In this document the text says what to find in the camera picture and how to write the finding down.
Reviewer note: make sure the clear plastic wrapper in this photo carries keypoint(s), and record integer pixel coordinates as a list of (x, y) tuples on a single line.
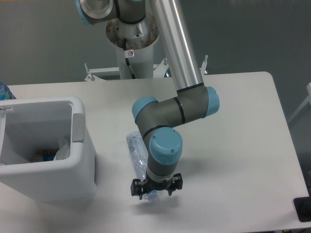
[(64, 149)]

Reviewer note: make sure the crushed clear plastic bottle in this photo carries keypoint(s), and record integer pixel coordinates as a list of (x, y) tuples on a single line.
[(139, 154)]

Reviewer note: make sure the white metal base frame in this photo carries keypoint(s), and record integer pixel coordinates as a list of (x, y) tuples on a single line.
[(160, 70)]

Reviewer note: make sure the white frame at right edge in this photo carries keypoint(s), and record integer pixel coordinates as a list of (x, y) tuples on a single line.
[(302, 109)]

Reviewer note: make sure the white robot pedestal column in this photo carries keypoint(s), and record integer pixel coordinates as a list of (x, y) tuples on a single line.
[(133, 43)]

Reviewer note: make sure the blue water bottle at edge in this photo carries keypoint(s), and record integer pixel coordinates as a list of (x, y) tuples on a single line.
[(5, 93)]

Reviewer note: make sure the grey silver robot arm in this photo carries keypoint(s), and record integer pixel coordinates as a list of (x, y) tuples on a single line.
[(156, 120)]

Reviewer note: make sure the white plastic trash can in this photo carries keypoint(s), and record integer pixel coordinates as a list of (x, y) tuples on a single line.
[(27, 125)]

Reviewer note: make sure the black device at table corner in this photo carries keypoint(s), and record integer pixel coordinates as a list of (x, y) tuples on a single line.
[(303, 208)]

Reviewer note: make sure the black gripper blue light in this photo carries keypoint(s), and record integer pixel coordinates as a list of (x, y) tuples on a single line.
[(153, 182)]

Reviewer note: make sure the blue snack packet in bin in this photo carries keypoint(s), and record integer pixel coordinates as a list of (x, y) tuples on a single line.
[(44, 155)]

